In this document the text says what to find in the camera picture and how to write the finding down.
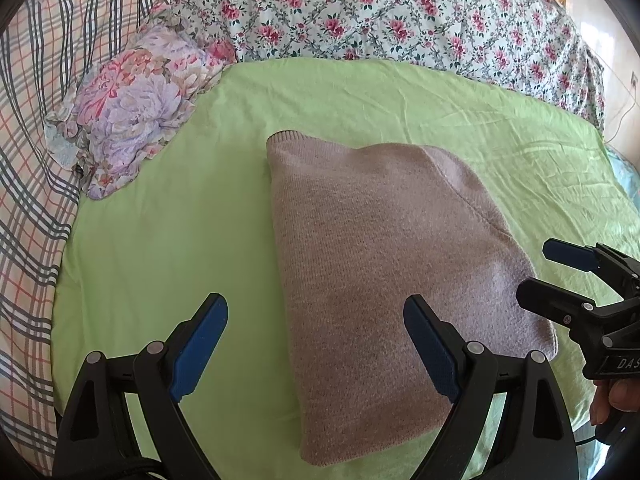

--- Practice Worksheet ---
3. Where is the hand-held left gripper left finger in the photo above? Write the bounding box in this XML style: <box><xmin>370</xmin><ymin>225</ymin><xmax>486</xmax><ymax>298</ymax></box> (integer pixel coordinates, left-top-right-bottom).
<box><xmin>52</xmin><ymin>292</ymin><xmax>229</xmax><ymax>480</ymax></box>

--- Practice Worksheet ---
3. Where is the beige knitted sweater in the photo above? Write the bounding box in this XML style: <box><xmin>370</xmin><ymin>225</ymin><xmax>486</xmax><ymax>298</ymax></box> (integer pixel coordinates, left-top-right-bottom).
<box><xmin>265</xmin><ymin>130</ymin><xmax>559</xmax><ymax>467</ymax></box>

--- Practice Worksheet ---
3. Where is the person's right hand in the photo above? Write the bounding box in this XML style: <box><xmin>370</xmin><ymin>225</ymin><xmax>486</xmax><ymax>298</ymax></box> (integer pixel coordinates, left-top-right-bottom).
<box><xmin>588</xmin><ymin>378</ymin><xmax>640</xmax><ymax>427</ymax></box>

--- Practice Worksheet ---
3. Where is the floral quilt with pink roses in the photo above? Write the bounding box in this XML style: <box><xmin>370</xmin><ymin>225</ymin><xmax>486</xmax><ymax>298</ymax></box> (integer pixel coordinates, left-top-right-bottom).
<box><xmin>164</xmin><ymin>0</ymin><xmax>607</xmax><ymax>135</ymax></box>

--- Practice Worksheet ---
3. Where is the white wall cable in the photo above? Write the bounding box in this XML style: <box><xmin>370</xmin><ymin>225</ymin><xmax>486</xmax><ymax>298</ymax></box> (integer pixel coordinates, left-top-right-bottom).
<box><xmin>601</xmin><ymin>57</ymin><xmax>640</xmax><ymax>147</ymax></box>

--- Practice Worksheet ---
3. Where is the plaid checked blanket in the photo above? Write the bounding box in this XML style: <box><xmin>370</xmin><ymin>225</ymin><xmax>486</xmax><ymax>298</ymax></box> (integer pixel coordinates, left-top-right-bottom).
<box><xmin>0</xmin><ymin>0</ymin><xmax>182</xmax><ymax>477</ymax></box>

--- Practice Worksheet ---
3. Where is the light green bed sheet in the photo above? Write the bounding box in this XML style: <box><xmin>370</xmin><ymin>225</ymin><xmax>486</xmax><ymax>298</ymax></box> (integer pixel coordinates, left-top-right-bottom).
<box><xmin>49</xmin><ymin>56</ymin><xmax>640</xmax><ymax>480</ymax></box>

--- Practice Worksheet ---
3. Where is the light blue cloth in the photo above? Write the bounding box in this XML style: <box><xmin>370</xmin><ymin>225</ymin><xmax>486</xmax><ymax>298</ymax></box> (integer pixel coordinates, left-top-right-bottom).
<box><xmin>606</xmin><ymin>144</ymin><xmax>640</xmax><ymax>203</ymax></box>

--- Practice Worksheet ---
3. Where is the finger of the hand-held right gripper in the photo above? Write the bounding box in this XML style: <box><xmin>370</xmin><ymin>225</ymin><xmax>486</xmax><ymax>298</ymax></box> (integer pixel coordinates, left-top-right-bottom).
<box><xmin>542</xmin><ymin>238</ymin><xmax>640</xmax><ymax>292</ymax></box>
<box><xmin>515</xmin><ymin>277</ymin><xmax>640</xmax><ymax>332</ymax></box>

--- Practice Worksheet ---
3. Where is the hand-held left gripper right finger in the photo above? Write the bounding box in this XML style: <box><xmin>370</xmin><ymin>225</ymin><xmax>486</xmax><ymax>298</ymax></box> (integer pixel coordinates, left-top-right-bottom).
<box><xmin>403</xmin><ymin>294</ymin><xmax>581</xmax><ymax>480</ymax></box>

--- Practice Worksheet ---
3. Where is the purple floral frilled pillow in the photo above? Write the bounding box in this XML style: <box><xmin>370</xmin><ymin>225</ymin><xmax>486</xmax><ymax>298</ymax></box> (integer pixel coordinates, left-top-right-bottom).
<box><xmin>43</xmin><ymin>21</ymin><xmax>239</xmax><ymax>202</ymax></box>

